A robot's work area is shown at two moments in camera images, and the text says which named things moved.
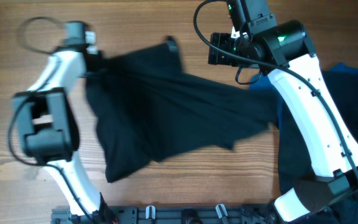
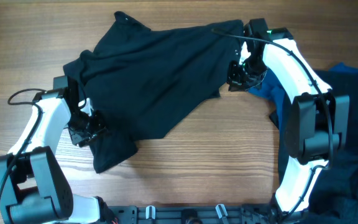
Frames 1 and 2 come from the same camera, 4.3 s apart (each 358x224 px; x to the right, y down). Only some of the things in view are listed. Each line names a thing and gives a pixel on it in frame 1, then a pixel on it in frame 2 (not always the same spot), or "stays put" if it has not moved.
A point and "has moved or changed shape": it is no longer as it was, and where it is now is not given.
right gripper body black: (225, 41) -> (250, 72)
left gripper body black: (95, 66) -> (87, 126)
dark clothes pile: (355, 93) stays put
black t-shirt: (143, 102) has moved or changed shape
